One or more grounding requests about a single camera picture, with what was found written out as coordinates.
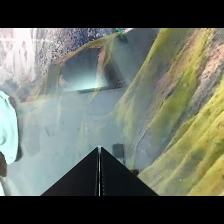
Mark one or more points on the pale mint garment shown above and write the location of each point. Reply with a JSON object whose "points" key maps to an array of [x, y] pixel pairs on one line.
{"points": [[7, 128]]}

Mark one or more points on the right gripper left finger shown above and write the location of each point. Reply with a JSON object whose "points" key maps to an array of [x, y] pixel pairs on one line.
{"points": [[83, 180]]}

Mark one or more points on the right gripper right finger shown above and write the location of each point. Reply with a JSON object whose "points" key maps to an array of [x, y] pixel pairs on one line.
{"points": [[118, 181]]}

